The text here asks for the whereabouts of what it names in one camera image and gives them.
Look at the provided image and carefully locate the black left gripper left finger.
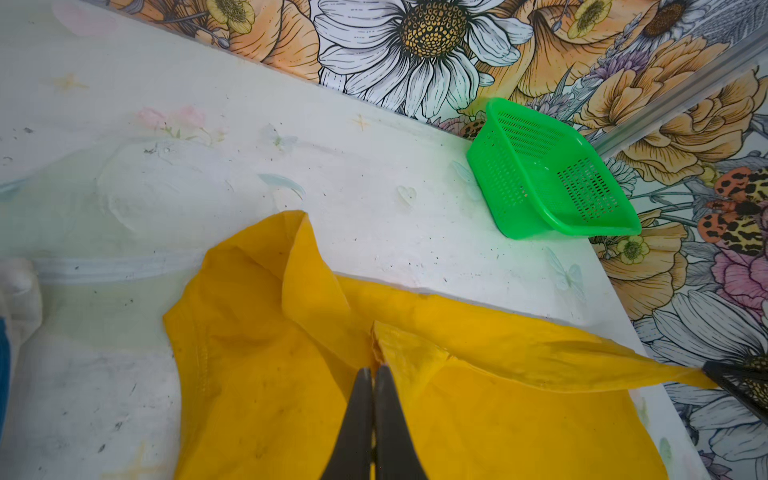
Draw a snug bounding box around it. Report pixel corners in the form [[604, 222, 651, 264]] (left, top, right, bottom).
[[320, 368, 374, 480]]

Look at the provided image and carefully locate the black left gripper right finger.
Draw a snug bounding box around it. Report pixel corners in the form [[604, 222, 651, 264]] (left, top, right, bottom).
[[373, 365, 427, 480]]

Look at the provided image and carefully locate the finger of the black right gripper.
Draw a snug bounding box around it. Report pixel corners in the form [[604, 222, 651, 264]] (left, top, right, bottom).
[[702, 359, 767, 423]]

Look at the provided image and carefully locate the yellow t shirt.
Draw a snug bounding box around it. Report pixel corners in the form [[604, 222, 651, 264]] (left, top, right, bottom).
[[164, 211, 713, 479]]

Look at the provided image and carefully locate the green plastic basket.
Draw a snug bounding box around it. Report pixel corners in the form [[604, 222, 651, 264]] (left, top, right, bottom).
[[467, 99, 642, 240]]

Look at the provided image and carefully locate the right aluminium corner post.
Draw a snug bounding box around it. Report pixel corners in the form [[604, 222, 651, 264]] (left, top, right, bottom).
[[593, 24, 767, 158]]

